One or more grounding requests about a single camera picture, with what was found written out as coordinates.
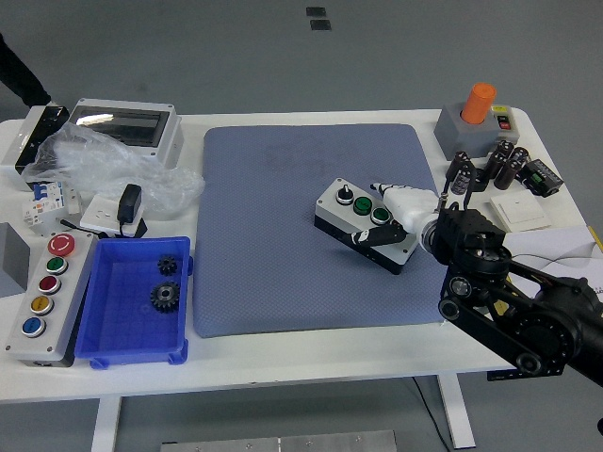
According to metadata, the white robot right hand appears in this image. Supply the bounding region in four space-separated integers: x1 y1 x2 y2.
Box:
349 181 442 249

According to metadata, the grey four-button control box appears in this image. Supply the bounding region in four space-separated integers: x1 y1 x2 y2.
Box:
314 177 418 277

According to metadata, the grey five-button control box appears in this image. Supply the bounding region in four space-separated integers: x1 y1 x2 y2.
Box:
4 230 98 368

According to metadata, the small black clamp piece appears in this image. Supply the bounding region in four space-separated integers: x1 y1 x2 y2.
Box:
469 168 491 193

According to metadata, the grey square base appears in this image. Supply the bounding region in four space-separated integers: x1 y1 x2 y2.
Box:
432 102 503 160

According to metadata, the orange cylinder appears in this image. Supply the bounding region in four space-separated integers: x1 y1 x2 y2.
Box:
460 82 497 125

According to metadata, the black module with green terminal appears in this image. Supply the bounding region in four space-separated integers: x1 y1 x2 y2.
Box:
517 158 565 198

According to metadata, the grey-blue padded mat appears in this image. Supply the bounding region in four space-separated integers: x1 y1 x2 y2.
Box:
191 122 448 339

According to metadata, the yellow white carton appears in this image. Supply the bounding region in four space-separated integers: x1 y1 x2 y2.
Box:
493 224 603 317

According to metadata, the black table control panel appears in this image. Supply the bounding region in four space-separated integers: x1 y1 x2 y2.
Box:
486 369 529 382

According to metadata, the white table leg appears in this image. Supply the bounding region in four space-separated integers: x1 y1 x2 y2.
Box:
90 396 122 452
435 375 477 449

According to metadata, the large black gear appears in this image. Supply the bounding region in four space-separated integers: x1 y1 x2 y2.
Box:
149 281 183 315

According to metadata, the grey metal floor plate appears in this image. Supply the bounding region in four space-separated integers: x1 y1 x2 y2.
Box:
159 428 398 452

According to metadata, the black power adapter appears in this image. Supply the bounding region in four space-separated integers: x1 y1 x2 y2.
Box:
116 183 143 225

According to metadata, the clear plastic bag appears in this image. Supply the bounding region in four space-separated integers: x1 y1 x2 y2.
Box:
21 122 206 220

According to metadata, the grey distribution box clear lid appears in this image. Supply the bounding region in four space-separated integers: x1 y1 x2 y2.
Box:
68 97 185 170

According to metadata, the blue plastic bin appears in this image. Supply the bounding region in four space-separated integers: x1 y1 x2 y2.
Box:
73 234 195 371

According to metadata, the white blue circuit breaker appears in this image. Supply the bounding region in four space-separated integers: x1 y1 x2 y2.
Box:
21 180 85 236

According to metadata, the white box with black panel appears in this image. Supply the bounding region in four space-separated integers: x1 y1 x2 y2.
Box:
0 104 72 192

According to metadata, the grey metal block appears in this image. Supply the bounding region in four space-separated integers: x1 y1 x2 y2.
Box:
0 221 32 299

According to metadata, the person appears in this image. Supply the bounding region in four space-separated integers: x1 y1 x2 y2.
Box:
0 31 52 108

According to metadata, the white wall switch plate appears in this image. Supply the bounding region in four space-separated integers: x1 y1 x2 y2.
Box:
489 192 552 233

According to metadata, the switch with green red buttons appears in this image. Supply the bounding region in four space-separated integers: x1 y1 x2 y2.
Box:
489 104 519 145

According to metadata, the thin black cable under table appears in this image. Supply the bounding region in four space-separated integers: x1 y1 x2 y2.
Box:
412 376 456 452

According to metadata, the white wall socket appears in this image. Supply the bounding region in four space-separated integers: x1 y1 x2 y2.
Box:
78 193 147 239

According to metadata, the black adapter cord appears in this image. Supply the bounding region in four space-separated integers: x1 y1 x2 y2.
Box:
58 218 148 240

